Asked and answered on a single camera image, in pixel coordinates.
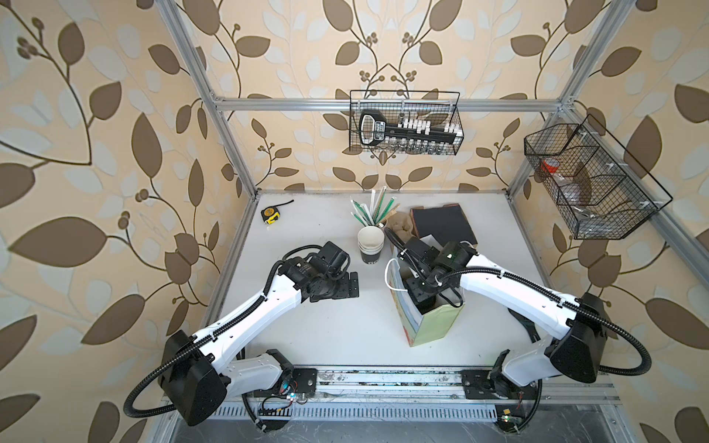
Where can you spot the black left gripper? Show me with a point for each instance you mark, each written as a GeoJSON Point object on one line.
{"type": "Point", "coordinates": [344, 291]}

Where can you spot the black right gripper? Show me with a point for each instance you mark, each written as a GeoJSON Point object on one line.
{"type": "Point", "coordinates": [414, 292]}

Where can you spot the painted paper gift bag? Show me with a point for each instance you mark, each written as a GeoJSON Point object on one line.
{"type": "Point", "coordinates": [421, 323]}

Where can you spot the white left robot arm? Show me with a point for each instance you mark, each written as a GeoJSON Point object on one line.
{"type": "Point", "coordinates": [200, 371]}

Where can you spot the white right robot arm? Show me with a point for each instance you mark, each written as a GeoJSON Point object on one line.
{"type": "Point", "coordinates": [577, 327]}

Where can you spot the pink cup with straws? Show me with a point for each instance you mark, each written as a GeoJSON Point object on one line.
{"type": "Point", "coordinates": [381, 207]}

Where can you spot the yellow black tape measure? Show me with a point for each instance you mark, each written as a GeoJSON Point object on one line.
{"type": "Point", "coordinates": [271, 214]}

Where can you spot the black adjustable wrench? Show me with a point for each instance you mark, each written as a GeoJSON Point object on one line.
{"type": "Point", "coordinates": [528, 326]}

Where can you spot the black socket set tool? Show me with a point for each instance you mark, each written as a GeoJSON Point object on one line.
{"type": "Point", "coordinates": [374, 129]}

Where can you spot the black wire basket back wall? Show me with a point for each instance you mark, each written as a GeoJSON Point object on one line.
{"type": "Point", "coordinates": [440, 108]}

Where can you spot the black wire basket wall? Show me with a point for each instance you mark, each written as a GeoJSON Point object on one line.
{"type": "Point", "coordinates": [440, 108]}
{"type": "Point", "coordinates": [602, 190]}

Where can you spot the black wire basket right wall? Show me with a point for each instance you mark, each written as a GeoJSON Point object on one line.
{"type": "Point", "coordinates": [602, 190]}

